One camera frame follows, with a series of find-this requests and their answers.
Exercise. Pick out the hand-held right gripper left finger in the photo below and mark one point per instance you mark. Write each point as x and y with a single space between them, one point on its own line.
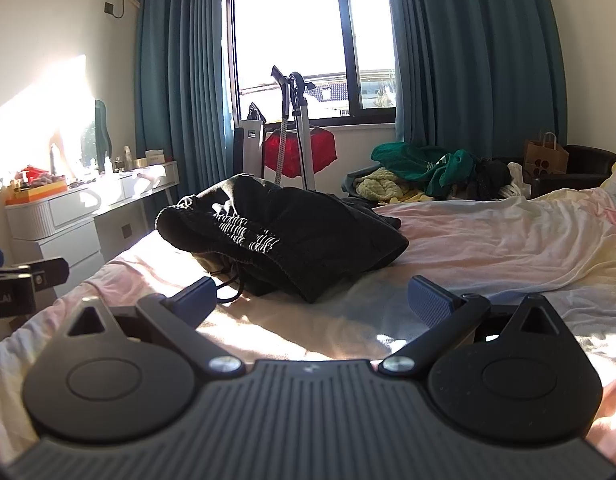
196 299

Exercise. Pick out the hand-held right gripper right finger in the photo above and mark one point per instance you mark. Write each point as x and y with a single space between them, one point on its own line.
430 302

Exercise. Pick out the dark clothes pile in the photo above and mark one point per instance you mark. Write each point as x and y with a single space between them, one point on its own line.
488 180

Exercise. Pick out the white desk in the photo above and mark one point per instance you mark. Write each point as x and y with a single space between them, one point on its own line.
62 240

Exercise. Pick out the orange storage box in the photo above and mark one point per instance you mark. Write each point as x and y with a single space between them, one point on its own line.
37 191

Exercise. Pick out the white vanity table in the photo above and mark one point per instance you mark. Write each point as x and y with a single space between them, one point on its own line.
132 195

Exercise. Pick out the yellow garment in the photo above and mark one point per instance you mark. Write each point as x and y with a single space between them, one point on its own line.
383 185

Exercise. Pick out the white air purifier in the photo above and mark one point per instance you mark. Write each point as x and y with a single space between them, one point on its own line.
252 147

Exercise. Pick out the green-framed wavy mirror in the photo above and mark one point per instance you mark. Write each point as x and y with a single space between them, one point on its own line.
101 130

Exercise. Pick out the brown paper bag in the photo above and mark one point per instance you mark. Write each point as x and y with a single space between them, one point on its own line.
545 160

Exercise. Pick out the red bag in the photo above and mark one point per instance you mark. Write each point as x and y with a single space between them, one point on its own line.
318 152

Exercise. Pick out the garment steamer stand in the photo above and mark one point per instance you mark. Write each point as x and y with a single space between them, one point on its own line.
295 125

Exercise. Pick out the black armchair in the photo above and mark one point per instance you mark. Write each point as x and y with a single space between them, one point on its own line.
588 165

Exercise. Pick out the teal curtain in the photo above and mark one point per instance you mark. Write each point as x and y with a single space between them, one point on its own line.
478 55
180 75

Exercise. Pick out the black-framed window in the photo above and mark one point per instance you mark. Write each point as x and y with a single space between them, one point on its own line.
308 35

